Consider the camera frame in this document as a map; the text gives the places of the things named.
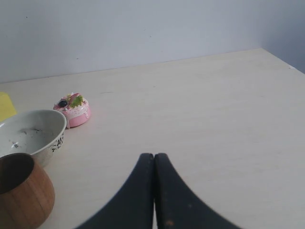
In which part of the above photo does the yellow cube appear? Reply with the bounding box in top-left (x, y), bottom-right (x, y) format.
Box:
top-left (0, 92), bottom-right (17, 122)

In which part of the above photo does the pink toy cake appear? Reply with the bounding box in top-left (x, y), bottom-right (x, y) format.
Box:
top-left (53, 93), bottom-right (91, 129)

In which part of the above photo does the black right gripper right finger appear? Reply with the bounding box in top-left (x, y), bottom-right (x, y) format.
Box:
top-left (154, 153), bottom-right (239, 229)

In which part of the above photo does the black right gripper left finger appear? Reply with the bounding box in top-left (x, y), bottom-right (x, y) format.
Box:
top-left (78, 153), bottom-right (154, 229)

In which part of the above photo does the brown wooden cup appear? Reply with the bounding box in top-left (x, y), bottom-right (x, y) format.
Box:
top-left (0, 153), bottom-right (55, 229)

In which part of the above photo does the white ceramic bowl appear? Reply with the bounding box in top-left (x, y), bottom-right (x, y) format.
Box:
top-left (0, 110), bottom-right (67, 167)

